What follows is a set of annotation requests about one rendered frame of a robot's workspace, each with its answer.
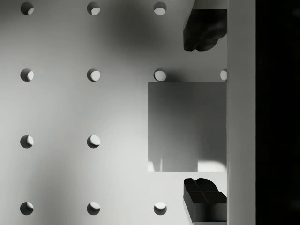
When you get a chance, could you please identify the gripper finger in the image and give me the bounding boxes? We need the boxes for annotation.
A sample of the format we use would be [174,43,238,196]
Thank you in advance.
[183,178,227,223]
[183,8,227,52]

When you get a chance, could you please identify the grey cube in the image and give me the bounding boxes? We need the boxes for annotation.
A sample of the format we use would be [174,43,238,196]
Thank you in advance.
[148,82,227,173]

